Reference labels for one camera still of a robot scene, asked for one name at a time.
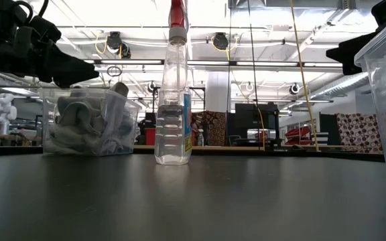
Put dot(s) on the black computer monitor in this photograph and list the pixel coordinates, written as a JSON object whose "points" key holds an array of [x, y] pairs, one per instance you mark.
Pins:
{"points": [[253, 115], [328, 127]]}

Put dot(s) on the red stacked bins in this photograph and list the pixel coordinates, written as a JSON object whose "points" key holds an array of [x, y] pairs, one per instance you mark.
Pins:
{"points": [[297, 134]]}

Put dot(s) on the circle patterned partition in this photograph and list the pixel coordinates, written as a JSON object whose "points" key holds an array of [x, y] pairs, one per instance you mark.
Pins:
{"points": [[214, 129], [360, 132]]}

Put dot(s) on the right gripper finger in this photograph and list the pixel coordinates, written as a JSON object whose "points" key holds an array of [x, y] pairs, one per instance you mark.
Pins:
{"points": [[351, 69], [347, 52]]}

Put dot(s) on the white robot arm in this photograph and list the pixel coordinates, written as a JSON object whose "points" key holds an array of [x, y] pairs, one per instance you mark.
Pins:
{"points": [[3, 110]]}

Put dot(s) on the long ceiling light fixture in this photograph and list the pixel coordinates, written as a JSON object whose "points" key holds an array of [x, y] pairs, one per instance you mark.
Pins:
{"points": [[129, 62]]}

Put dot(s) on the red storage bin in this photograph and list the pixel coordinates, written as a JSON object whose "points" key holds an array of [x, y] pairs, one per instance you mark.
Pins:
{"points": [[150, 136]]}

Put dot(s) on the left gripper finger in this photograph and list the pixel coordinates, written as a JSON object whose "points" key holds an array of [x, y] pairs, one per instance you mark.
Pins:
{"points": [[67, 79], [72, 65]]}

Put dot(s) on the silver ceiling air duct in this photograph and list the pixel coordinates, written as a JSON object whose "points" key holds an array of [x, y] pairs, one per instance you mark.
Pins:
{"points": [[340, 85]]}

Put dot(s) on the clear spray bottle red trigger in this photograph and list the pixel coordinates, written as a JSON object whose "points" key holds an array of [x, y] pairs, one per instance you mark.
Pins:
{"points": [[173, 134]]}

